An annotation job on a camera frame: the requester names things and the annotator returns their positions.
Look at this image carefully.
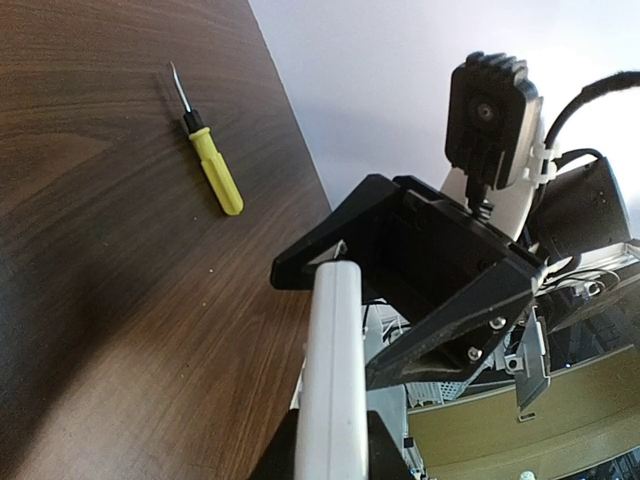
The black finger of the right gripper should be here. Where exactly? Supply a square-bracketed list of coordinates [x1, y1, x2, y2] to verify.
[365, 269, 535, 390]
[270, 174, 400, 291]

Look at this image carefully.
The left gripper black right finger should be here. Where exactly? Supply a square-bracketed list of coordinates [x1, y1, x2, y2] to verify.
[367, 411, 428, 480]

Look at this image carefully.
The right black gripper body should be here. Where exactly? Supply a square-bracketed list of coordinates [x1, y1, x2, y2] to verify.
[366, 176, 541, 328]

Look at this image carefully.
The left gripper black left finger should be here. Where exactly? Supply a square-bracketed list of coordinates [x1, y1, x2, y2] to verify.
[249, 409, 299, 480]

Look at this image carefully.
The white remote control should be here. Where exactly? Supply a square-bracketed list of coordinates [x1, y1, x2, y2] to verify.
[294, 261, 369, 479]

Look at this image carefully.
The yellow handled screwdriver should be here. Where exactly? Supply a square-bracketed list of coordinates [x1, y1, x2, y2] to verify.
[169, 61, 244, 216]

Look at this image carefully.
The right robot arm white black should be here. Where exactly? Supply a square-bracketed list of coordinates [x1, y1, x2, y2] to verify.
[271, 160, 631, 389]

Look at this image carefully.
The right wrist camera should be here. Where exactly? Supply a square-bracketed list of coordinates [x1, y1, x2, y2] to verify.
[445, 51, 542, 190]

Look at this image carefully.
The right black camera cable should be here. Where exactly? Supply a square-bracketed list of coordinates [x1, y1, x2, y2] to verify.
[542, 71, 640, 166]

